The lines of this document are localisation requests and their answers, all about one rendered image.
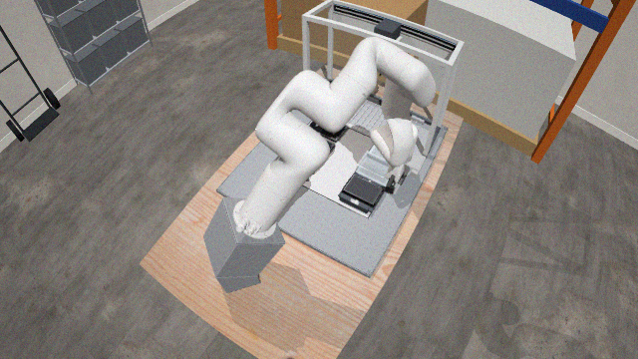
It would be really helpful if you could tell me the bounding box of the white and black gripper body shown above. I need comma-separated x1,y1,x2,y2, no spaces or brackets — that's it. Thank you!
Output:
386,164,406,183

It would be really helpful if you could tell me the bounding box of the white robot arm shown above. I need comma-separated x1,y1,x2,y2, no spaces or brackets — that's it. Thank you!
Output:
233,37,436,239

